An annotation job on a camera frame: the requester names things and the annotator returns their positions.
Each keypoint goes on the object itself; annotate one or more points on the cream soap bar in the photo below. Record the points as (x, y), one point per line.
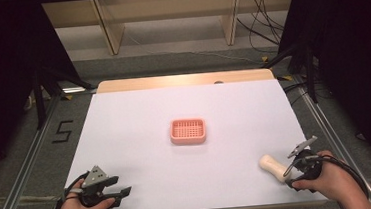
(273, 167)

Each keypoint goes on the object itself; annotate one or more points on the white table mat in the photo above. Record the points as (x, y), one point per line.
(192, 170)

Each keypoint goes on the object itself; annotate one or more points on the aluminium floor rail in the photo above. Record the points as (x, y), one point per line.
(336, 136)
(21, 174)

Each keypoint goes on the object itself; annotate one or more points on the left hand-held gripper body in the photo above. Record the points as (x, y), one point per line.
(94, 177)

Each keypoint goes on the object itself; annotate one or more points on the black tape floor mark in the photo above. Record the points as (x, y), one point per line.
(62, 131)

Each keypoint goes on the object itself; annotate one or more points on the black curtain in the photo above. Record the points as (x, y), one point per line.
(3, 65)
(352, 38)

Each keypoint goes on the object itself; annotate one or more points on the person's right hand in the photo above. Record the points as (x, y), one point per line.
(335, 179)

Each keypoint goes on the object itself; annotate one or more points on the black metal stand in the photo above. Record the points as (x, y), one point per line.
(309, 71)
(40, 96)

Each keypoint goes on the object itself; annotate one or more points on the beige wooden shelf unit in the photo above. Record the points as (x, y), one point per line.
(165, 5)

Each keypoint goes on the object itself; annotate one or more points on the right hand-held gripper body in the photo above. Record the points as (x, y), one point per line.
(308, 166)

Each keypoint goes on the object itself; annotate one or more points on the wooden table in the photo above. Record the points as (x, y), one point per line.
(158, 82)

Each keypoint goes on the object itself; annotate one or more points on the pink soap dish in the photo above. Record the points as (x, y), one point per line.
(188, 131)

